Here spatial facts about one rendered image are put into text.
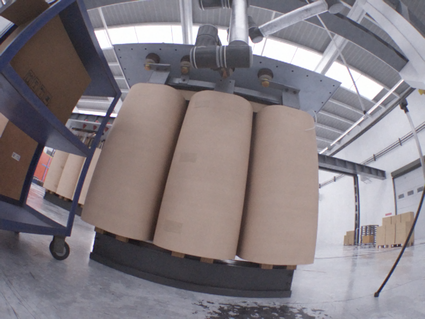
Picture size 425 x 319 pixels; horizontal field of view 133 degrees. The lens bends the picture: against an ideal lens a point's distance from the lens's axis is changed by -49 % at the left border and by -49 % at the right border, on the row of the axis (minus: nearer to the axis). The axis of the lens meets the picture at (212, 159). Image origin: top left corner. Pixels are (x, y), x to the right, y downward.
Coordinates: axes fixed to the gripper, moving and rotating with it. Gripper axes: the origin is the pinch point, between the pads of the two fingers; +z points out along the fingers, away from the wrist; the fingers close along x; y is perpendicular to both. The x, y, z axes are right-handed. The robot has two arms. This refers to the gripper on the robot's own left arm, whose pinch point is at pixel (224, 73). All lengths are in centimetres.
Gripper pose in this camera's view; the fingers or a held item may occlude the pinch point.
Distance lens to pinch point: 123.1
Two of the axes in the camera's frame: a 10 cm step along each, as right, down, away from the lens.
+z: 3.2, 2.1, 9.2
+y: 1.1, -9.8, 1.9
